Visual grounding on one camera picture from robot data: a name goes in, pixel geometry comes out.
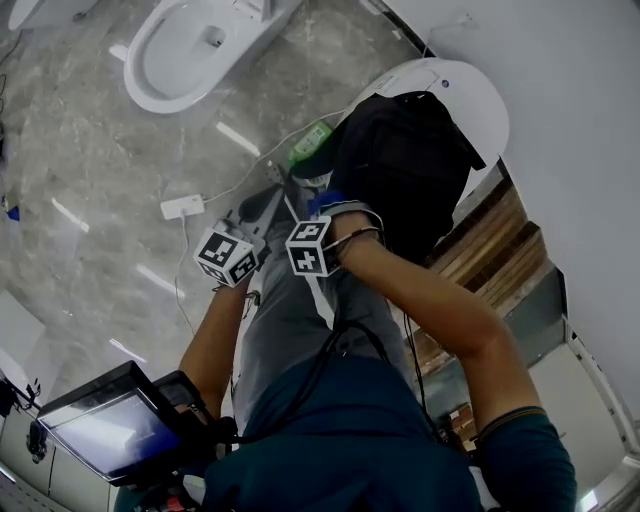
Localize wooden curb strip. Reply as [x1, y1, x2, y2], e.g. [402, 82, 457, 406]
[413, 327, 454, 374]

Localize white slotted brush holder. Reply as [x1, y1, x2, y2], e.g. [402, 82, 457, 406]
[292, 167, 335, 190]

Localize black backpack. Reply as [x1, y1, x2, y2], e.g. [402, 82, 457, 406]
[312, 90, 487, 266]

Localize black monitor mount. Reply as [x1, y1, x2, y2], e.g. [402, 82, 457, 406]
[152, 369, 241, 512]

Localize blue cloth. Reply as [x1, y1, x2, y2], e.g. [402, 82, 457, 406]
[307, 188, 347, 217]

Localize white toilet with oval lid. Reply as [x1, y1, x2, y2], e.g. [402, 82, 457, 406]
[344, 57, 510, 166]

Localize person's left forearm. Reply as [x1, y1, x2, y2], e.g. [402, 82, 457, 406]
[178, 284, 251, 421]

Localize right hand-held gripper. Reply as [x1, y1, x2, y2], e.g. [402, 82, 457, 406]
[285, 200, 385, 278]

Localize person's teal shirt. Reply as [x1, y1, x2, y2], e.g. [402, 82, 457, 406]
[114, 357, 579, 512]

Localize black monitor screen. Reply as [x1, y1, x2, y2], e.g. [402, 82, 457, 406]
[37, 360, 184, 487]

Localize white power strip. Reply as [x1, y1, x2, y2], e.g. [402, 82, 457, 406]
[159, 193, 207, 221]

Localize green bottle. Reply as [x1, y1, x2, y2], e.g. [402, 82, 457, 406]
[287, 119, 335, 164]

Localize person's right forearm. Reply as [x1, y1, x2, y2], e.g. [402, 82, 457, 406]
[332, 219, 544, 436]

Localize white toilet with raised seat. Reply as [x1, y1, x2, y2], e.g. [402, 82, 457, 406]
[123, 0, 301, 115]

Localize person's grey trouser legs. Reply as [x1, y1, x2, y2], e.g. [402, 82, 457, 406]
[232, 184, 416, 431]

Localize white cabinet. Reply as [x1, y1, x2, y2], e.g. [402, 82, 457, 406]
[0, 414, 116, 512]

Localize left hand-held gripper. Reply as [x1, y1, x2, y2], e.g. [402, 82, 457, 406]
[193, 185, 289, 288]

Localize cardboard box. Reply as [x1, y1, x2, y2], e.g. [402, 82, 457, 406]
[449, 407, 476, 437]

